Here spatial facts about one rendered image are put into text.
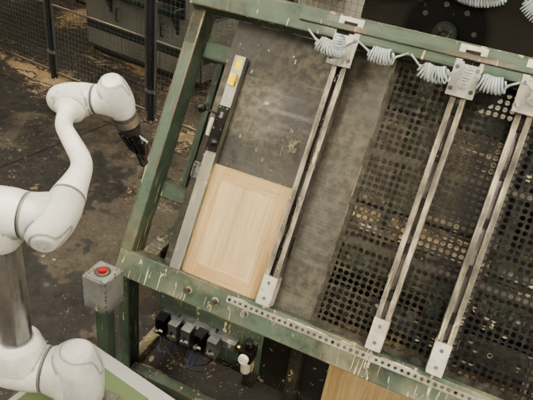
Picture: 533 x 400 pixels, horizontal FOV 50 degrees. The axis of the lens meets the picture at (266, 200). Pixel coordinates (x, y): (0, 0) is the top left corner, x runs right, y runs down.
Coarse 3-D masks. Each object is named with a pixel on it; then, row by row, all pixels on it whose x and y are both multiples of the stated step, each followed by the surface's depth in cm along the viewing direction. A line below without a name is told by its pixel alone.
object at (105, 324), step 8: (96, 312) 246; (112, 312) 249; (96, 320) 249; (104, 320) 246; (112, 320) 251; (96, 328) 252; (104, 328) 249; (112, 328) 253; (104, 336) 252; (112, 336) 256; (104, 344) 255; (112, 344) 258; (112, 352) 261
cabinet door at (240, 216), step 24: (216, 168) 246; (216, 192) 245; (240, 192) 242; (264, 192) 239; (288, 192) 236; (216, 216) 245; (240, 216) 242; (264, 216) 239; (192, 240) 248; (216, 240) 245; (240, 240) 242; (264, 240) 238; (192, 264) 248; (216, 264) 245; (240, 264) 241; (264, 264) 238; (240, 288) 241
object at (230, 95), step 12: (240, 72) 241; (240, 84) 245; (228, 96) 243; (228, 120) 245; (204, 156) 245; (216, 156) 245; (204, 168) 245; (204, 180) 245; (204, 192) 246; (192, 204) 246; (192, 216) 246; (192, 228) 246; (180, 240) 248; (180, 252) 247; (180, 264) 247
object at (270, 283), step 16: (336, 32) 209; (336, 48) 211; (352, 48) 220; (336, 64) 222; (336, 80) 226; (336, 96) 225; (320, 112) 227; (320, 128) 231; (320, 144) 227; (304, 160) 229; (304, 176) 232; (304, 192) 228; (288, 208) 230; (304, 208) 233; (288, 224) 234; (288, 240) 230; (272, 256) 232; (288, 256) 235; (272, 272) 235; (272, 288) 231; (272, 304) 235
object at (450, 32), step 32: (384, 0) 265; (416, 0) 259; (448, 0) 253; (480, 0) 249; (512, 0) 243; (448, 32) 256; (480, 32) 254; (512, 32) 249; (416, 64) 272; (448, 96) 273; (480, 96) 267
